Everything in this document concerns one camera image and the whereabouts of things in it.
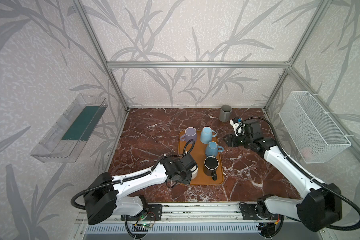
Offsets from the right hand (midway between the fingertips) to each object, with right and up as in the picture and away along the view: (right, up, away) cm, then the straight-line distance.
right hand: (227, 132), depth 83 cm
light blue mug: (-10, -2, +12) cm, 16 cm away
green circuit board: (-44, -45, -12) cm, 64 cm away
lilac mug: (-20, -2, +13) cm, 24 cm away
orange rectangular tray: (-16, -15, +13) cm, 25 cm away
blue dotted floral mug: (-8, -10, +4) cm, 13 cm away
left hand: (-21, -22, -4) cm, 31 cm away
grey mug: (+4, +12, +21) cm, 25 cm away
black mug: (-9, -18, -2) cm, 20 cm away
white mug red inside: (-19, -15, -18) cm, 30 cm away
